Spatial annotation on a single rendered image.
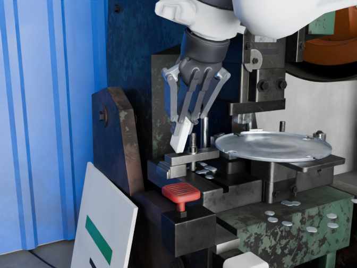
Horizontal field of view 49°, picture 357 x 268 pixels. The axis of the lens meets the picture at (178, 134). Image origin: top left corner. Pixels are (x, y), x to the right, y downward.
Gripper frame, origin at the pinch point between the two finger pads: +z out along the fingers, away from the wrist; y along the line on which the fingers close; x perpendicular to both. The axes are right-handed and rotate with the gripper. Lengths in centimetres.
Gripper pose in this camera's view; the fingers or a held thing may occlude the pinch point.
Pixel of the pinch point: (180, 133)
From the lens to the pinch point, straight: 73.9
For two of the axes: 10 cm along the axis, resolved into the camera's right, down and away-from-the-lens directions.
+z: -2.2, 8.0, 5.6
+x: -4.4, -6.0, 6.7
